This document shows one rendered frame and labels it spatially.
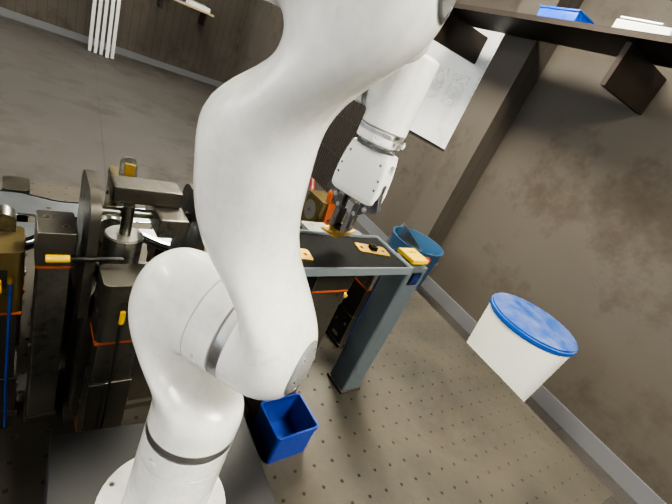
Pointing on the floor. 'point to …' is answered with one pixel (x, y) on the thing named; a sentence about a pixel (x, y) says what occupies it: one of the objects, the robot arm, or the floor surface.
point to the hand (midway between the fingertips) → (343, 219)
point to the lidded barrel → (521, 342)
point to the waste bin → (404, 237)
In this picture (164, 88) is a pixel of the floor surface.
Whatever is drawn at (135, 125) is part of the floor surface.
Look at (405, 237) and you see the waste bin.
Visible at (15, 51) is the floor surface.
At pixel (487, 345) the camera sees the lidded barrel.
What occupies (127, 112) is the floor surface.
